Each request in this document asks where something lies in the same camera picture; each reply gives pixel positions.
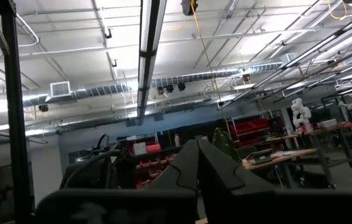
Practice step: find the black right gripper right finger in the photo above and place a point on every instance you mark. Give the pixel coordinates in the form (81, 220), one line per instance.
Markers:
(231, 199)

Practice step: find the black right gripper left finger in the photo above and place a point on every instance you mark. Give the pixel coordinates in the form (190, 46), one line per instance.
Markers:
(175, 193)

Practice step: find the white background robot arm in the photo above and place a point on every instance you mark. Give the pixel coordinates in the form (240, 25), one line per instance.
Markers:
(300, 113)

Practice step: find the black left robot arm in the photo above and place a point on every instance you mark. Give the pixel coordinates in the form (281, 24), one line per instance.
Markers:
(85, 174)

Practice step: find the red storage bin shelf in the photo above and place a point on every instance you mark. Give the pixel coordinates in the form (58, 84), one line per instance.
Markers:
(150, 163)

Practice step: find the black tray device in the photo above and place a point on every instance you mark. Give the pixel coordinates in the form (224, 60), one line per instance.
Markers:
(261, 156)

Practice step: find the white bottle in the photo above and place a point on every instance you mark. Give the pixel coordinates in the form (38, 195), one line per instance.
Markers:
(177, 140)

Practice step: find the white box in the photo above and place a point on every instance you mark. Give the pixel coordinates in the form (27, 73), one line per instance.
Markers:
(139, 148)

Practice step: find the green cactus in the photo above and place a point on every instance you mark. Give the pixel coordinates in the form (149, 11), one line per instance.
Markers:
(222, 141)

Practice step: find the wooden workbench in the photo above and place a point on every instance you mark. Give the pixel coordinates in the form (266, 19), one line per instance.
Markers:
(334, 127)
(288, 154)

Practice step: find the red storage bins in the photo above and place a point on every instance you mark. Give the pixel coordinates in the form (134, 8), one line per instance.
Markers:
(250, 127)

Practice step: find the long ceiling light fixture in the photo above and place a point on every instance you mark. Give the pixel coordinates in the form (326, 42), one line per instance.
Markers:
(146, 77)

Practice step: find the white ceiling vent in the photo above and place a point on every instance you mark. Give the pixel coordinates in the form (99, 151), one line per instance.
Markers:
(59, 89)

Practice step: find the silver spiral air duct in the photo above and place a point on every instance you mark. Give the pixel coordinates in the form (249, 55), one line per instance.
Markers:
(101, 91)

